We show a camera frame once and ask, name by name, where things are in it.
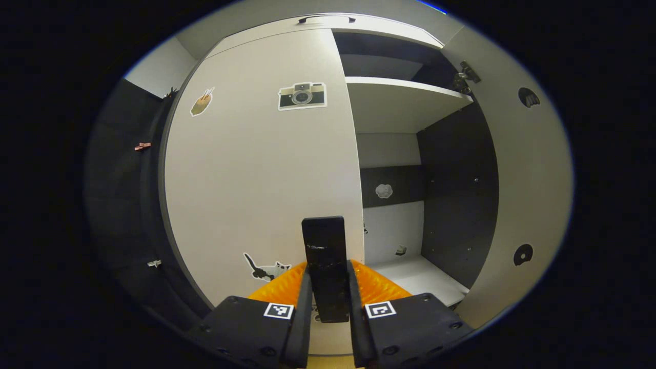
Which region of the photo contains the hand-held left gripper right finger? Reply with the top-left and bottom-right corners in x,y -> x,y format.
347,260 -> 475,369

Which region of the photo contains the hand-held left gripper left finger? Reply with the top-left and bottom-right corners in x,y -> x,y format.
187,261 -> 314,369

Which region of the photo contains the white cabinet door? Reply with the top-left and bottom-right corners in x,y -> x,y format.
163,28 -> 365,355
441,26 -> 575,330

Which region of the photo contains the white double-door shoe cabinet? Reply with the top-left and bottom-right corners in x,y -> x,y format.
159,13 -> 500,355

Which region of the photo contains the white cabinet shelf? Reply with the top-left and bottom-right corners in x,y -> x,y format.
346,76 -> 474,135
370,255 -> 470,307

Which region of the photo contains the metal door hinge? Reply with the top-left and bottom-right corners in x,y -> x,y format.
452,61 -> 482,96

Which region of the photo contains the white cabinet drawer front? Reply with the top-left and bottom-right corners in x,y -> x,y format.
205,14 -> 444,59

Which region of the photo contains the black backdrop cloth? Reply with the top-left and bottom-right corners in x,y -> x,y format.
85,78 -> 212,331

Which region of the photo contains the black drawer handle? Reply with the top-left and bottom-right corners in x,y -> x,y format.
298,15 -> 356,25

